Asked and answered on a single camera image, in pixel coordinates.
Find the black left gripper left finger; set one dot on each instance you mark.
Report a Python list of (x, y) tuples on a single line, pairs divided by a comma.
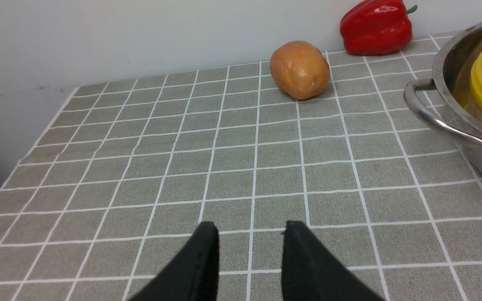
[(192, 274)]

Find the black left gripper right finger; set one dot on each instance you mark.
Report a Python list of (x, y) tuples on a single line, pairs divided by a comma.
[(311, 273)]

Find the stainless steel pot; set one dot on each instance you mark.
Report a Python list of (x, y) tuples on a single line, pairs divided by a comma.
[(451, 79)]

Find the grey checked tablecloth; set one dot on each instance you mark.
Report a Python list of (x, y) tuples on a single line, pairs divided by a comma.
[(127, 170)]

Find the brown potato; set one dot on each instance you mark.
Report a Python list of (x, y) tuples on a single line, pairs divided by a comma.
[(300, 70)]

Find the red bell pepper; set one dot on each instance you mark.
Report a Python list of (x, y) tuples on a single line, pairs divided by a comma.
[(377, 27)]

